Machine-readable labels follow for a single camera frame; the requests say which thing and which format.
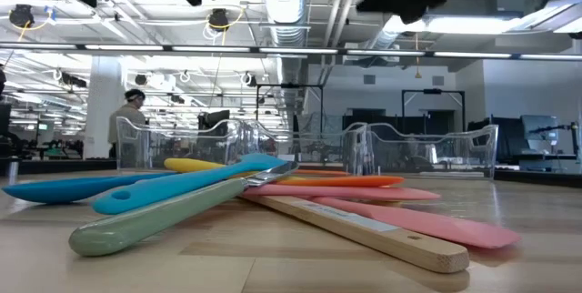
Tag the black gantry frame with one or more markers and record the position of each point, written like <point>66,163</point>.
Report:
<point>432,91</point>

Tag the light blue silicone spatula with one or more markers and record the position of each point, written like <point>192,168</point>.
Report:
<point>173,186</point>

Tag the clear plastic bin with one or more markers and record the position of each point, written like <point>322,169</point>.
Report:
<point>136,143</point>
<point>454,147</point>
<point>327,147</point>

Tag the yellow silicone spoon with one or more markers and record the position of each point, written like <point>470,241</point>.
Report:
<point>186,164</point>

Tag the grey monitor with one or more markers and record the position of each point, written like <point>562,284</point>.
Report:
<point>538,129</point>

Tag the dark monitor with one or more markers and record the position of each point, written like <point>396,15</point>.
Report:
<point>213,120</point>

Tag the orange wide silicone spatula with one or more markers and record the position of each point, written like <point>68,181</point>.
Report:
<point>364,181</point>

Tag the person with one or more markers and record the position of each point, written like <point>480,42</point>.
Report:
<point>129,115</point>

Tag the white building column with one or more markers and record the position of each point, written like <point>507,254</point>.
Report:
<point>104,83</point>

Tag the pink round-headed silicone spatula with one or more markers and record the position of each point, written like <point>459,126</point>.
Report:
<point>454,227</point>

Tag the metal cylinder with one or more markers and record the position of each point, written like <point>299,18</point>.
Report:
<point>13,172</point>

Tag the blue silicone spoon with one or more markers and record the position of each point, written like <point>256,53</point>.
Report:
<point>68,189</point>

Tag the pink square-headed silicone spatula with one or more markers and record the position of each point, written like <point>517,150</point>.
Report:
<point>364,193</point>

